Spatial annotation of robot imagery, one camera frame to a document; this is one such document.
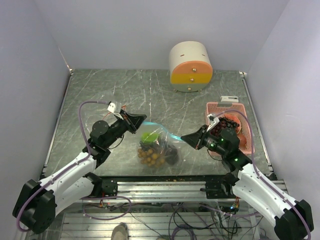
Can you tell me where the fake brown longan bunch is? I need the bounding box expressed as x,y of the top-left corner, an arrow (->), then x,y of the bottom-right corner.
137,147 -> 166,168

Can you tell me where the pink perforated plastic basket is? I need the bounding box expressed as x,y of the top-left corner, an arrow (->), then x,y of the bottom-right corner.
204,102 -> 252,155

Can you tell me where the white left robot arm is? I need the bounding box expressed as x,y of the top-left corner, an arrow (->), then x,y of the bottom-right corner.
12,110 -> 147,234

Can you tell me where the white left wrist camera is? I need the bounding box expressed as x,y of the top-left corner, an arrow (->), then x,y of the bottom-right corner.
107,101 -> 122,118

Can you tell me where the fake dark purple fruit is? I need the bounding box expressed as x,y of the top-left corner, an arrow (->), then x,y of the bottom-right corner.
164,146 -> 179,166

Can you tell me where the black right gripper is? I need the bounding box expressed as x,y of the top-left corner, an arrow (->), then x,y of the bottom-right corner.
181,124 -> 228,157

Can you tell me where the fake dark blue grape bunch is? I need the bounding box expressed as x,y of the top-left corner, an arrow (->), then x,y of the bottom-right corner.
225,119 -> 240,129

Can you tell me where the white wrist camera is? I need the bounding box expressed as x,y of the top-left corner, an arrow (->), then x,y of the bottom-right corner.
206,113 -> 220,132
107,101 -> 122,118

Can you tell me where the fake green vegetable piece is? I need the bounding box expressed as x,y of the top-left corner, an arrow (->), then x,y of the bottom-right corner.
141,132 -> 159,143

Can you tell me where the aluminium rail frame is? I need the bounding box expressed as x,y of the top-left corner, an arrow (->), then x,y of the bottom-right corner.
14,172 -> 303,240

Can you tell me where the blue zip top bag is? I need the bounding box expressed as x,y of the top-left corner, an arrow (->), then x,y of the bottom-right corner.
136,121 -> 184,171

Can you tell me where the small white plastic clip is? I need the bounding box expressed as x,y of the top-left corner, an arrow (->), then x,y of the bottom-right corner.
220,95 -> 239,103

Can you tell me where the orange zip top bag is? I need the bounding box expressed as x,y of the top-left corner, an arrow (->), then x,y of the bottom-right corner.
82,91 -> 126,130

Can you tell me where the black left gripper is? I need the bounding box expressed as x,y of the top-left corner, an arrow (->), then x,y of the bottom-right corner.
103,108 -> 146,148

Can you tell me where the fake brown round fruit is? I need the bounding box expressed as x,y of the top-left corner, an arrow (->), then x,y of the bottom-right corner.
237,133 -> 247,149

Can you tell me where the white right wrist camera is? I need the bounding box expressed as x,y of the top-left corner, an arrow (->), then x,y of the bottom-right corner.
206,113 -> 220,132

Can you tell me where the round mini drawer cabinet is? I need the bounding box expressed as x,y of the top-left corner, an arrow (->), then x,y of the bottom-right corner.
169,41 -> 213,93

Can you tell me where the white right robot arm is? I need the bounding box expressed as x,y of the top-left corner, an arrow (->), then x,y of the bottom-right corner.
181,125 -> 314,240

